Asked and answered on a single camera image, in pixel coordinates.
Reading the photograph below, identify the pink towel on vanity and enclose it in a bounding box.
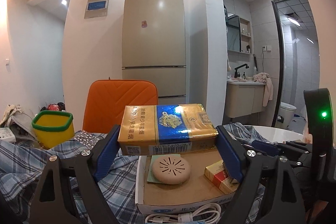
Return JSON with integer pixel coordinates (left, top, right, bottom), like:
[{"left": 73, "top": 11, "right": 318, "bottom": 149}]
[{"left": 253, "top": 72, "right": 274, "bottom": 107}]

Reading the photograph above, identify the white cloth bag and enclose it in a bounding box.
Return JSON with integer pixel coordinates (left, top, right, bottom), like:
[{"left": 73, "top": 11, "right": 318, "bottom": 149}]
[{"left": 1, "top": 105, "right": 37, "bottom": 143}]

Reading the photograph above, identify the gold blue cigarette pack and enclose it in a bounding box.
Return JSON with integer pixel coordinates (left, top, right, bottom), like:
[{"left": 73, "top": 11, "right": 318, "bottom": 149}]
[{"left": 118, "top": 104, "right": 218, "bottom": 156}]

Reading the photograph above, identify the bathroom mirror cabinet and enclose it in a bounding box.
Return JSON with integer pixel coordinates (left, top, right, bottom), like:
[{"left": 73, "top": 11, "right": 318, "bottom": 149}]
[{"left": 224, "top": 3, "right": 253, "bottom": 54}]

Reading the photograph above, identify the yellow bin green rim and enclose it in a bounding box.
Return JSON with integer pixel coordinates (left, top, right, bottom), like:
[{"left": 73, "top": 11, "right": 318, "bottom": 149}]
[{"left": 31, "top": 110, "right": 75, "bottom": 149}]

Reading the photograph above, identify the wall panel with blue screens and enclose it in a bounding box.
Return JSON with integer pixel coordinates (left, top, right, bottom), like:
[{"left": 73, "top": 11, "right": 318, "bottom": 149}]
[{"left": 84, "top": 0, "right": 109, "bottom": 19}]

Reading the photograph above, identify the bathroom vanity cabinet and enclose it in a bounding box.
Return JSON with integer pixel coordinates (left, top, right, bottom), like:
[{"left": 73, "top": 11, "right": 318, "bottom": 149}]
[{"left": 224, "top": 80, "right": 265, "bottom": 118}]

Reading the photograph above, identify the blue plaid shirt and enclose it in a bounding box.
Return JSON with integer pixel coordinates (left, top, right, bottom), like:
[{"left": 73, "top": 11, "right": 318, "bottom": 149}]
[{"left": 0, "top": 122, "right": 266, "bottom": 224}]

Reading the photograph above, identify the white toilet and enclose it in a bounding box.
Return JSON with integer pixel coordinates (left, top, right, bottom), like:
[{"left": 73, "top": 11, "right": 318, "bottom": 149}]
[{"left": 275, "top": 102, "right": 297, "bottom": 130}]

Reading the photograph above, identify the white cable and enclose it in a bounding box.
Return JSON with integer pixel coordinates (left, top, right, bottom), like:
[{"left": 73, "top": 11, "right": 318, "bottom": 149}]
[{"left": 144, "top": 202, "right": 222, "bottom": 224}]

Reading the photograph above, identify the orange chair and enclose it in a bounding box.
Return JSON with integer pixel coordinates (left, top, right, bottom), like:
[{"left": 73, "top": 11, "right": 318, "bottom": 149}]
[{"left": 82, "top": 80, "right": 158, "bottom": 134}]

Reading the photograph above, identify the beige refrigerator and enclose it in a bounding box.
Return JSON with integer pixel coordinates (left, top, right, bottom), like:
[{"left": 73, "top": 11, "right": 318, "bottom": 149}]
[{"left": 122, "top": 0, "right": 186, "bottom": 105}]

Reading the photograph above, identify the black faucet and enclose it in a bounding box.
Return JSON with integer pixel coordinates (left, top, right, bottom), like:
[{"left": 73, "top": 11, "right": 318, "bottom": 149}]
[{"left": 233, "top": 63, "right": 249, "bottom": 79}]

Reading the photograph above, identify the cardboard tray box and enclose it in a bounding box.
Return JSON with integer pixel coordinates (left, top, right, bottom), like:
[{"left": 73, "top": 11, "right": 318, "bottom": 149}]
[{"left": 135, "top": 149, "right": 234, "bottom": 215}]

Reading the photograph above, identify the red gold cigarette pack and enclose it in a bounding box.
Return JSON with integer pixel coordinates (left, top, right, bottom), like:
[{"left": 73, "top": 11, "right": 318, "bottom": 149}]
[{"left": 204, "top": 160, "right": 239, "bottom": 195}]

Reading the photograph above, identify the round beige diffuser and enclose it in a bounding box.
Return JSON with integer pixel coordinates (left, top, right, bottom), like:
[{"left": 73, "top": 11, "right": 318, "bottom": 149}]
[{"left": 151, "top": 155, "right": 191, "bottom": 185}]

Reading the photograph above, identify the patterned pink cloth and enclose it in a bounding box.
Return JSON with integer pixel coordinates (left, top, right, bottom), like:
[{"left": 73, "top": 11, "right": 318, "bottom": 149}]
[{"left": 73, "top": 131, "right": 105, "bottom": 149}]

